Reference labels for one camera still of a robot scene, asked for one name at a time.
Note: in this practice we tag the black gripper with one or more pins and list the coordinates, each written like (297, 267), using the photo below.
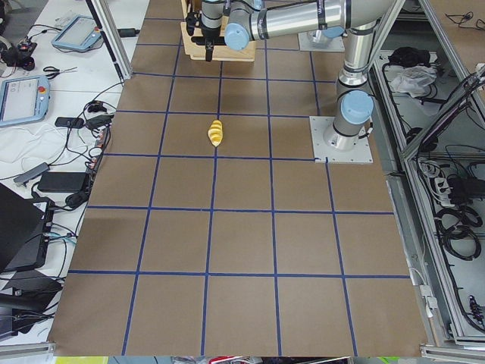
(209, 33)

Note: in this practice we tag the wooden drawer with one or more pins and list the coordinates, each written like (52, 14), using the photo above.
(197, 52)

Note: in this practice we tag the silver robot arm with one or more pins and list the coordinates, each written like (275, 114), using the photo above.
(321, 37)
(233, 25)

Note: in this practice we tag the light wooden drawer cabinet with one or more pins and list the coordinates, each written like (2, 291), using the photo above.
(246, 49)

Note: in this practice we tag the far blue teach pendant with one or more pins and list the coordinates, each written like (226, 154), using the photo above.
(81, 34)

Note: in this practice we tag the blue teach pendant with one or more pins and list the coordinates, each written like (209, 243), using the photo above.
(24, 100)
(81, 34)

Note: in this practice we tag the yellow toy bread roll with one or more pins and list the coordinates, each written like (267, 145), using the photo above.
(216, 133)

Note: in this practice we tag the black scissors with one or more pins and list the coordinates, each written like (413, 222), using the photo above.
(52, 72)

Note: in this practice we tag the near blue teach pendant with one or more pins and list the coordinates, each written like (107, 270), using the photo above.
(24, 100)

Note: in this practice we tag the black power adapter brick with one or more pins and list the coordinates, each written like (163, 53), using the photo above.
(61, 182)

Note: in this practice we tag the grey usb hub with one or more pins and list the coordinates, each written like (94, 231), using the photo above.
(31, 174)

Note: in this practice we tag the crumpled white cloth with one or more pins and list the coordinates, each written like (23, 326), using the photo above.
(414, 80)

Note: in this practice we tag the black laptop computer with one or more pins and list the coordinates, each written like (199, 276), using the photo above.
(24, 227)

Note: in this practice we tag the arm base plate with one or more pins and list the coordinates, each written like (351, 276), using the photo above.
(330, 147)
(308, 42)

